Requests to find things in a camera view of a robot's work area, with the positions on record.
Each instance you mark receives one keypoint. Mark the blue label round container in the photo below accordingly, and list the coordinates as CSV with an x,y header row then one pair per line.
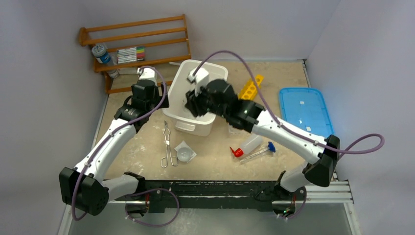
x,y
101,54

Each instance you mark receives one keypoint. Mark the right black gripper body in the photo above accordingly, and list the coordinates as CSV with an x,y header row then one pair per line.
x,y
194,105

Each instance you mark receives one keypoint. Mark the coloured marker pen set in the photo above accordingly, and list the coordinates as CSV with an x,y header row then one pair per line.
x,y
129,55

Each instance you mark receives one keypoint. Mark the yellow test tube rack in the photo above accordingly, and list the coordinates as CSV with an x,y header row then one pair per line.
x,y
249,91

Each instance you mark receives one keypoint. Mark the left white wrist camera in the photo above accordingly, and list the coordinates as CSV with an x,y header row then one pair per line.
x,y
146,77

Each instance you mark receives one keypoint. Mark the metal crucible tongs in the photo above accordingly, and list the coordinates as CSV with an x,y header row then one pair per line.
x,y
168,158

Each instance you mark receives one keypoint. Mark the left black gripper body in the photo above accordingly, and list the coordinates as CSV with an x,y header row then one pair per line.
x,y
157,101

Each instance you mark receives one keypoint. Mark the small plastic zip bag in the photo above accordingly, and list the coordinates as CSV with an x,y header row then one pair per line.
x,y
184,144

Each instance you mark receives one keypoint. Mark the blue cap glass tube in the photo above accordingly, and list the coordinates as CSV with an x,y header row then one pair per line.
x,y
270,150

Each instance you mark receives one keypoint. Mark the clear watch glass dish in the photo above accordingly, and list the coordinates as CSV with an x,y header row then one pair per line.
x,y
184,154

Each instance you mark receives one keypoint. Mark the white plastic bin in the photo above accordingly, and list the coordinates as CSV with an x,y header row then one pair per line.
x,y
182,119

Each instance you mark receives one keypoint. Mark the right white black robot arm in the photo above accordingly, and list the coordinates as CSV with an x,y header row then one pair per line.
x,y
320,160

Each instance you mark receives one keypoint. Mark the small clear capped bottle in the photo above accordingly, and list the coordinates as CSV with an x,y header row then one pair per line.
x,y
113,73

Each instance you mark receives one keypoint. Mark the wooden shelf rack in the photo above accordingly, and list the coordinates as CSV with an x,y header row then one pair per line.
x,y
86,40

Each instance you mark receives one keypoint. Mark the blue plastic lid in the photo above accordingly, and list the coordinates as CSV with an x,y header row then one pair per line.
x,y
306,109

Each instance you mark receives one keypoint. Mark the clear well plate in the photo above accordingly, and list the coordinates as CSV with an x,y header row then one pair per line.
x,y
236,133

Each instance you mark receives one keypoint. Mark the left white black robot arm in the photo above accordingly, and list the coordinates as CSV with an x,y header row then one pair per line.
x,y
103,155

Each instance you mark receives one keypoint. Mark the red cap wash bottle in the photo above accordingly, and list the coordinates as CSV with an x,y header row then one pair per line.
x,y
247,146

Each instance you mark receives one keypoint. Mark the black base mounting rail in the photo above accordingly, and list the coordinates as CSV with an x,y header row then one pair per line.
x,y
264,196

